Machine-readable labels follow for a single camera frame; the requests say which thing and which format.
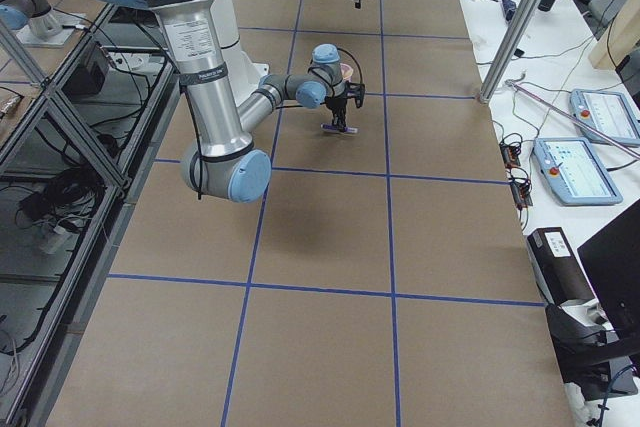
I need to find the aluminium frame post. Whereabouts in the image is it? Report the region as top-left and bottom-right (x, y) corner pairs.
(478, 0), (540, 104)

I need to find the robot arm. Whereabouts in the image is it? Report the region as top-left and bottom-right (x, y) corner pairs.
(101, 0), (350, 203)

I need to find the teach pendant tablet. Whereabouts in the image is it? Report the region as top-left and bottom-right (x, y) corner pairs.
(570, 89), (639, 146)
(533, 137), (623, 206)

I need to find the black monitor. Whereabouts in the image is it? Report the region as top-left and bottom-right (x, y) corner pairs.
(578, 201), (639, 336)

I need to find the folded blue umbrella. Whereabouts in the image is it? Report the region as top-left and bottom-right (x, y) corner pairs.
(500, 0), (517, 24)

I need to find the teach pendant tablet near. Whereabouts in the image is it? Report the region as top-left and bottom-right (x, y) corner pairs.
(533, 137), (623, 206)

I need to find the teach pendant tablet far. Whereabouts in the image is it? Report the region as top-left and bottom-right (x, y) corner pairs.
(570, 89), (639, 146)

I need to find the metal rod stand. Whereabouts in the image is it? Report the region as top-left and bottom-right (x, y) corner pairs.
(504, 79), (639, 160)

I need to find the purple highlighter pen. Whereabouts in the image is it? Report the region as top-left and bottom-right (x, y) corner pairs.
(321, 124), (358, 135)

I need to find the pink mesh pen holder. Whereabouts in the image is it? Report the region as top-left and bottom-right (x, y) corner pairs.
(340, 63), (354, 81)

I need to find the brown cardboard box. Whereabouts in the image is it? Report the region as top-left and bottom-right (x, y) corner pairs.
(526, 227), (595, 307)

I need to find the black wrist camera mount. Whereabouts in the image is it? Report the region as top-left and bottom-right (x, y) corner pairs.
(345, 81), (366, 109)

